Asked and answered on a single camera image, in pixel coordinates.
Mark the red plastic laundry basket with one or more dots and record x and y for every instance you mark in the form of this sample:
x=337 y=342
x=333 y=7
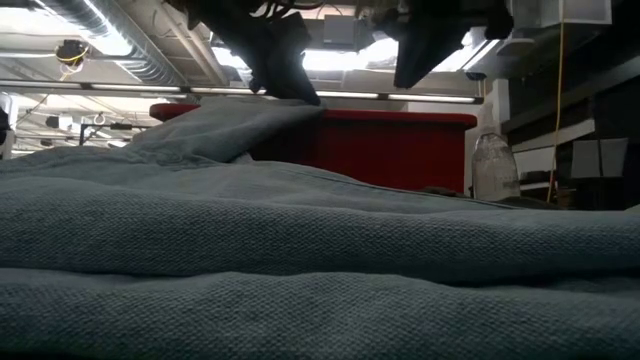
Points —
x=400 y=150

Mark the long ceiling light bar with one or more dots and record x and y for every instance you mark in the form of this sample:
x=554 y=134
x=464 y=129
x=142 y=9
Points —
x=350 y=95

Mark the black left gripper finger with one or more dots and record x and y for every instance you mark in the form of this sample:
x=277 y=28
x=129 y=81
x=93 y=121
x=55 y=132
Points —
x=262 y=75
x=300 y=80

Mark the black background rack frame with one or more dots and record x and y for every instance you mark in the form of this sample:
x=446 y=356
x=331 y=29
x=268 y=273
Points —
x=120 y=126

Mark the clear plastic spray bottle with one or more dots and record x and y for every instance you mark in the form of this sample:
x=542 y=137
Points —
x=495 y=170

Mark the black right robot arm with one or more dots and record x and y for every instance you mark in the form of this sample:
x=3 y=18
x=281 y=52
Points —
x=480 y=15

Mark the grey flat panel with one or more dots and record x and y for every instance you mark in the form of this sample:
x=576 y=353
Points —
x=600 y=157

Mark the light blue denim garment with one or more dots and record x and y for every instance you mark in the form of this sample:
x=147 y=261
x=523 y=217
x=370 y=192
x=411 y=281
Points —
x=250 y=250

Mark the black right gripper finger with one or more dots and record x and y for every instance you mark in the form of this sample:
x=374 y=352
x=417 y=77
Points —
x=420 y=60

